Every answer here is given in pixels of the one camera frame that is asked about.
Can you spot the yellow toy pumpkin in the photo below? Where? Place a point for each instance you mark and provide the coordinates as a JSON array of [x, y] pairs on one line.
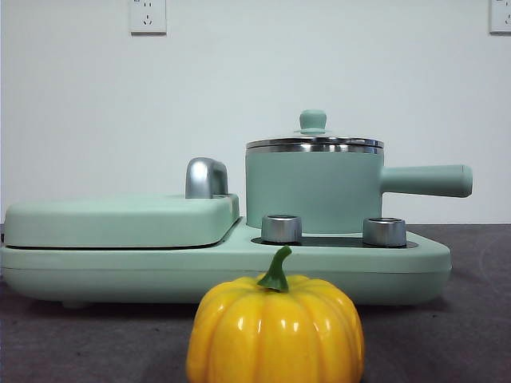
[[275, 335]]

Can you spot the glass lid with green knob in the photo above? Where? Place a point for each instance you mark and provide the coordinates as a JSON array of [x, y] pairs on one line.
[[313, 119]]

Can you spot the mint green breakfast machine base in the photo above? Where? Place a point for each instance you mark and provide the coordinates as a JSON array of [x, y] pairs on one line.
[[159, 275]]

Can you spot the white wall socket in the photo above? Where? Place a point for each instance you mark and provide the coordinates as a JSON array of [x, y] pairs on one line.
[[147, 18], [501, 16]]

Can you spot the silver control knob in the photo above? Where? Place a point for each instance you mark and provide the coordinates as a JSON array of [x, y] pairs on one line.
[[281, 229], [384, 231]]

